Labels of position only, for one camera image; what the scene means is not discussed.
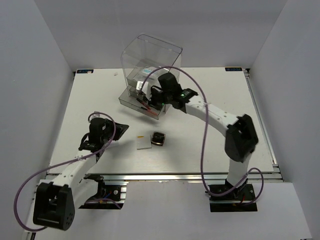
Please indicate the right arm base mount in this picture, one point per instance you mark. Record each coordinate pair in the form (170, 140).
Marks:
(236, 201)

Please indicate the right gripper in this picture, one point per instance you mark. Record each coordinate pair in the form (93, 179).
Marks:
(153, 91)

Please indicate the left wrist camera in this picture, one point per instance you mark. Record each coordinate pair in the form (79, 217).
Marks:
(95, 114)

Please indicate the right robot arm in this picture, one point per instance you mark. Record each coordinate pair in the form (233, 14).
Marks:
(239, 131)

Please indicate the blue label right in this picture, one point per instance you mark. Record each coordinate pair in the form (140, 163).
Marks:
(233, 69)

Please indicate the clear acrylic drawer organizer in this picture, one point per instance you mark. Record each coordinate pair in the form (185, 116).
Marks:
(151, 51)

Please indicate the blue label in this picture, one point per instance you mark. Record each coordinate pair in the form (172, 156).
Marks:
(84, 71)
(233, 69)

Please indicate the blue label left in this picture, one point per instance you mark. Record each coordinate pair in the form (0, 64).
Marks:
(84, 71)

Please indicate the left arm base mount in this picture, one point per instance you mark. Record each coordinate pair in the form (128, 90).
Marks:
(107, 195)

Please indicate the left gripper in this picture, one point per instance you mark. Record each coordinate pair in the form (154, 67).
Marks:
(120, 130)

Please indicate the aluminium front rail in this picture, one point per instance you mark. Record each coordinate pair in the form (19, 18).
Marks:
(193, 177)

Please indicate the white cotton pad pack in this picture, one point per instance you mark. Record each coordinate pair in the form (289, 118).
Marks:
(138, 78)
(147, 70)

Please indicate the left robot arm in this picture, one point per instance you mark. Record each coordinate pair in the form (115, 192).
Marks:
(57, 201)

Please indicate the white square compact box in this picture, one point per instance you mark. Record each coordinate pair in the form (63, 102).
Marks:
(143, 142)

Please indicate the black gold compact case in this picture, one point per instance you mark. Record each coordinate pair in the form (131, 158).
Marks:
(157, 138)

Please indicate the dark red lip gloss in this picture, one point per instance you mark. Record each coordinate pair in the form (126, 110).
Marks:
(148, 108)

